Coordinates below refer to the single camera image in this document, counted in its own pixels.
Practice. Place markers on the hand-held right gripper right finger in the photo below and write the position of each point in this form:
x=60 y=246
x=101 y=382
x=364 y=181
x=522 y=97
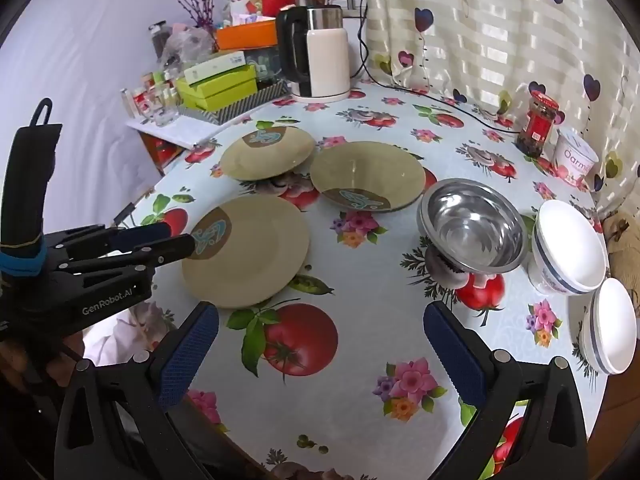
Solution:
x=455 y=360

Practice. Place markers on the glass jar with red label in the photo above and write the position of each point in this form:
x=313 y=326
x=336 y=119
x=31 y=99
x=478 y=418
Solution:
x=537 y=127

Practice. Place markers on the glass mug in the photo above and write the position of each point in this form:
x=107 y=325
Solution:
x=166 y=110

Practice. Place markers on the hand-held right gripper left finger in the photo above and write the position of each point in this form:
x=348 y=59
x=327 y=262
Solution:
x=187 y=355

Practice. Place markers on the clear plastic bag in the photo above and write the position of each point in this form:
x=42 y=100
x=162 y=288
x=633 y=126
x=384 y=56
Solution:
x=187 y=42

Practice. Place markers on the striped cardboard tray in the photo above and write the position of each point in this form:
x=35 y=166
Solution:
x=240 y=107

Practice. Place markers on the stainless steel bowl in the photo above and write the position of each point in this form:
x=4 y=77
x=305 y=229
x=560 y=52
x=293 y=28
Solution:
x=470 y=230

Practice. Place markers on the pale lilac cloth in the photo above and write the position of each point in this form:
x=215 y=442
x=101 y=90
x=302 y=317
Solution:
x=125 y=330

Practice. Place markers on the flat white and green box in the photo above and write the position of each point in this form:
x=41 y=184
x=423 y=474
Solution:
x=212 y=67

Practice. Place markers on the beige plate with brown emblem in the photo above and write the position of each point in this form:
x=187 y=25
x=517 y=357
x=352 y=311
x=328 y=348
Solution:
x=255 y=255
x=365 y=170
x=270 y=157

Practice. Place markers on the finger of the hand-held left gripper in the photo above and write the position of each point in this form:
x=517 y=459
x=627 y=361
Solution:
x=170 y=250
x=140 y=236

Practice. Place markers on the white bowl with blue stripe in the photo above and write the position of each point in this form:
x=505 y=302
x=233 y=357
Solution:
x=612 y=325
x=570 y=245

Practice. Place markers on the white yogurt cup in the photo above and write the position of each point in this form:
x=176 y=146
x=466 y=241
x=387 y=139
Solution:
x=572 y=160

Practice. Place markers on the cream curtain with heart print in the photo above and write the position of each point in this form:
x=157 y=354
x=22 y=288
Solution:
x=500 y=35

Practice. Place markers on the floral vegetable print tablecloth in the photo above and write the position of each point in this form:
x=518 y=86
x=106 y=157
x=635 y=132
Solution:
x=375 y=310

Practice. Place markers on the glass jar with dark lid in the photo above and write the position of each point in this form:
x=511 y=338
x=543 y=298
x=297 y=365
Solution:
x=159 y=40

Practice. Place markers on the orange box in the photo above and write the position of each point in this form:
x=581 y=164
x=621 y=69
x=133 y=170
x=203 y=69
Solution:
x=245 y=35

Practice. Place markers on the white shelf board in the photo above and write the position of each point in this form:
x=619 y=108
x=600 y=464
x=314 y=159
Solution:
x=170 y=132

